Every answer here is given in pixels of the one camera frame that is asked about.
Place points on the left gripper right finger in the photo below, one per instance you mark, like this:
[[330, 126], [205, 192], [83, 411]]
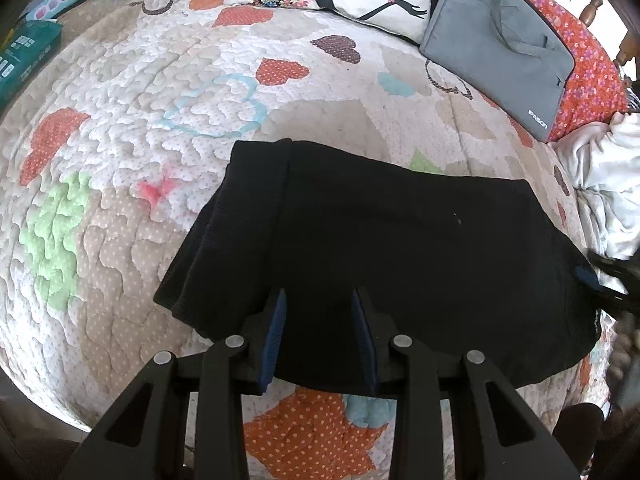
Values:
[[496, 434]]

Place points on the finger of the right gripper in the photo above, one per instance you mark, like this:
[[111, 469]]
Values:
[[627, 272]]

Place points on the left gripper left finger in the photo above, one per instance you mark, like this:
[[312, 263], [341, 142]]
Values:
[[143, 434]]

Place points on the black pants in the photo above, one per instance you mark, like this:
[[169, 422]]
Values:
[[459, 263]]

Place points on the white crumpled blanket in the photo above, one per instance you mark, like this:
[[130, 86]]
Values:
[[601, 163]]

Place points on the red floral pillow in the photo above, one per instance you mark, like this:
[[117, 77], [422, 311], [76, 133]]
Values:
[[594, 92]]

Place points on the heart pattern quilt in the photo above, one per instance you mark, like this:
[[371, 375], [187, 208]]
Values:
[[116, 144]]

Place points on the grey laptop bag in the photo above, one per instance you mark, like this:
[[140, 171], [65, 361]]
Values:
[[507, 50]]

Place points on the green box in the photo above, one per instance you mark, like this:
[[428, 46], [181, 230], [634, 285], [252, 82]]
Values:
[[33, 44]]

